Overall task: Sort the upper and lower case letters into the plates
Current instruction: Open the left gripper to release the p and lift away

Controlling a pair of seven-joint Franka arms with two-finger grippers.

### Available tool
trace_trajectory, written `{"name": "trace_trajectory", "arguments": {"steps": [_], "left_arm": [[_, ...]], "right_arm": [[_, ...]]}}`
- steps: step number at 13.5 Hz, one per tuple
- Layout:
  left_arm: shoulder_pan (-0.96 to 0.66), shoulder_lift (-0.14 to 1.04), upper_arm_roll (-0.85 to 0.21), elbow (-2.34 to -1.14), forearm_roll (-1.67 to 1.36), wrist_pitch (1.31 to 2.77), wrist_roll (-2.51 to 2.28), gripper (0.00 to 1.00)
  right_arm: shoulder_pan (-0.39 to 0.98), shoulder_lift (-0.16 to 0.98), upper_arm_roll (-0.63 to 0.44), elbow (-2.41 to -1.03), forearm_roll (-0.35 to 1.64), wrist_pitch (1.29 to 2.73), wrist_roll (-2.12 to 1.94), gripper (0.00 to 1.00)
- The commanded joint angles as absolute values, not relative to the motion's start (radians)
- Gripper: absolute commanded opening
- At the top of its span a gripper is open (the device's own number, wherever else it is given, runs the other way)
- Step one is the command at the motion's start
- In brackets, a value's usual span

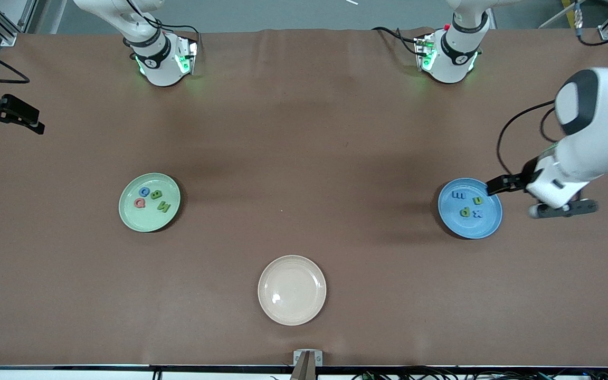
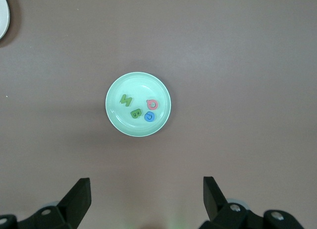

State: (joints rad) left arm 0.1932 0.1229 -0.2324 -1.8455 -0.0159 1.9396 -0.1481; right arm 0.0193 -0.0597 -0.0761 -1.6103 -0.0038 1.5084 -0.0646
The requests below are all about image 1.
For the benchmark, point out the green letter B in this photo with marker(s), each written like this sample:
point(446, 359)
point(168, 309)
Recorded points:
point(157, 194)

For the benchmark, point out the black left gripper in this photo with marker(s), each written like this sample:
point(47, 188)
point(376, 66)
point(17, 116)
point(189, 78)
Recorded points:
point(526, 173)

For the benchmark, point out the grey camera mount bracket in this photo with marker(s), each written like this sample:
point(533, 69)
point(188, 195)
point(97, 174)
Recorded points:
point(297, 359)

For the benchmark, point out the tan camera support post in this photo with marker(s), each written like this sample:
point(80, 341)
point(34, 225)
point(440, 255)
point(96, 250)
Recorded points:
point(305, 369)

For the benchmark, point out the red letter Q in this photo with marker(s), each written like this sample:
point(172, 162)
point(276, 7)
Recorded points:
point(137, 203)

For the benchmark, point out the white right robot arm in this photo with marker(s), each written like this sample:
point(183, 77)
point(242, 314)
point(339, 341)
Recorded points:
point(159, 68)

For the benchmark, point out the white table edge rail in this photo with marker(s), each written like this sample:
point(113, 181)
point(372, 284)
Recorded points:
point(45, 376)

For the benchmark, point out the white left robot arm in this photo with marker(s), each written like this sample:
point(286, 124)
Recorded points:
point(599, 137)

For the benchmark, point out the brown table mat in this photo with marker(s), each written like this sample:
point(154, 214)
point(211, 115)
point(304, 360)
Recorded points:
point(304, 232)

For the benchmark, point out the blue plate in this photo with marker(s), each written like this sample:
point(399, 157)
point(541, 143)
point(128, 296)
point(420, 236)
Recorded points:
point(454, 224)

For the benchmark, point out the silver arm base connector panel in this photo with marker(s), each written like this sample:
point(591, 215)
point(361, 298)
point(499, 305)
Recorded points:
point(424, 53)
point(188, 55)

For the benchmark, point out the green plate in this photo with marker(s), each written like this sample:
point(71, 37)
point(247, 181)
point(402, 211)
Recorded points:
point(148, 221)

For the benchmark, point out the blue letter C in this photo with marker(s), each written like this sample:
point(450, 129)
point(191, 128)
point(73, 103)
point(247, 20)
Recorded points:
point(142, 192)

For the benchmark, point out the beige plate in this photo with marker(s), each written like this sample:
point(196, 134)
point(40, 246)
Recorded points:
point(292, 290)

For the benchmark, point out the green letter N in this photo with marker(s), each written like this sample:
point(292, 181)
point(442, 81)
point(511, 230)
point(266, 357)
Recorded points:
point(163, 207)

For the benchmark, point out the blue letter m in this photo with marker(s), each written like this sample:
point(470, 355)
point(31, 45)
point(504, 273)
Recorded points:
point(458, 195)

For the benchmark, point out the green letter d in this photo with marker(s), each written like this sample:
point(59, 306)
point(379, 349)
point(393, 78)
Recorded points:
point(465, 212)

